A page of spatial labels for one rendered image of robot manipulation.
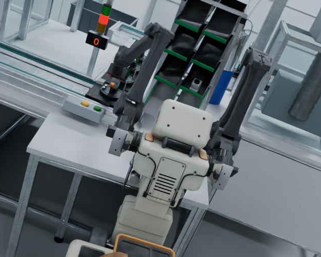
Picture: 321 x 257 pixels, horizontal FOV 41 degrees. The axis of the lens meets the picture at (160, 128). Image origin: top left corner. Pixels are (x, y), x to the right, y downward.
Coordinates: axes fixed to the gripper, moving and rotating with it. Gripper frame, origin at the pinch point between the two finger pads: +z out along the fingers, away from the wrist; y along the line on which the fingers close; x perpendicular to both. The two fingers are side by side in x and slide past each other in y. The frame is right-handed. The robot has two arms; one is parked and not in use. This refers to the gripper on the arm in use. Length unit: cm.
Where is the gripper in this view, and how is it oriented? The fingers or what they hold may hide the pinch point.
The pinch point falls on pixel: (116, 78)
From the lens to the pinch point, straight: 247.8
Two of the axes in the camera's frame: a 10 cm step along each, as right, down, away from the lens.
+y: -9.2, -3.8, -0.2
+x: -3.5, 8.6, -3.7
